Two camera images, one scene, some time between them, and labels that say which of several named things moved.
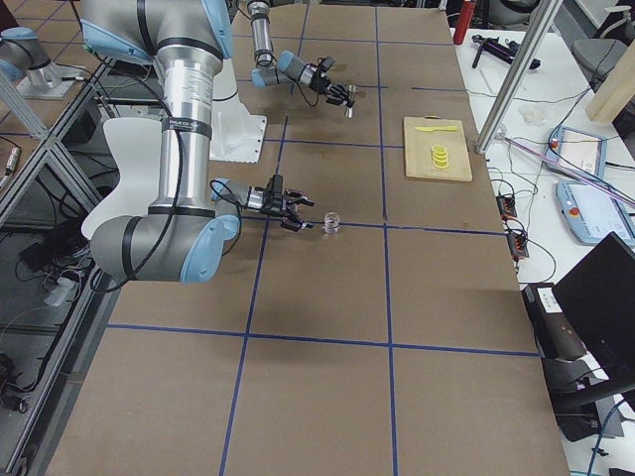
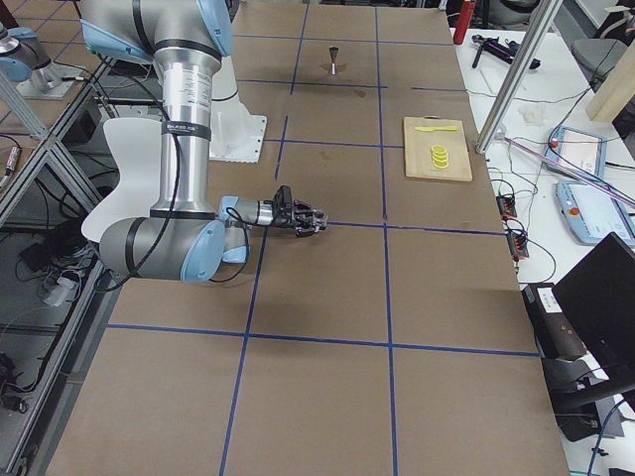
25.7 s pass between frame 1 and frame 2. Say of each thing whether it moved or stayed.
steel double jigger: moved
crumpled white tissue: stayed
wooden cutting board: stayed
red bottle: stayed
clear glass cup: moved
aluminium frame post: stayed
